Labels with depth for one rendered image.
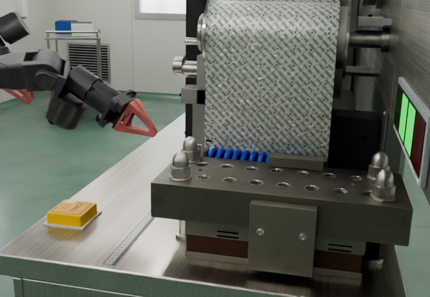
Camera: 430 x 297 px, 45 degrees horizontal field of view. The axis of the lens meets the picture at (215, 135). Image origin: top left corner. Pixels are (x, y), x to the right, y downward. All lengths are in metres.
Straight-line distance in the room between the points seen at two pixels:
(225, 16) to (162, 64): 5.96
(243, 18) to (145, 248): 0.44
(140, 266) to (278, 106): 0.37
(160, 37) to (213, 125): 5.91
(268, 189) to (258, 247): 0.09
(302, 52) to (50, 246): 0.55
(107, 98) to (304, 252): 0.48
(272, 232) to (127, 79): 6.39
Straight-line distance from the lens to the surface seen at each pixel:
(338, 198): 0.81
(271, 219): 0.80
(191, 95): 1.07
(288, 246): 0.81
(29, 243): 0.98
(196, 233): 0.87
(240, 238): 0.85
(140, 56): 7.01
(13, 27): 1.46
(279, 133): 0.98
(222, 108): 0.98
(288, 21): 0.95
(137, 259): 0.89
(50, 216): 1.03
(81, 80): 1.05
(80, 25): 5.61
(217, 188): 0.82
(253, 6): 0.98
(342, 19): 0.96
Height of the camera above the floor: 1.32
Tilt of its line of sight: 15 degrees down
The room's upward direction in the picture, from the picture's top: 1 degrees clockwise
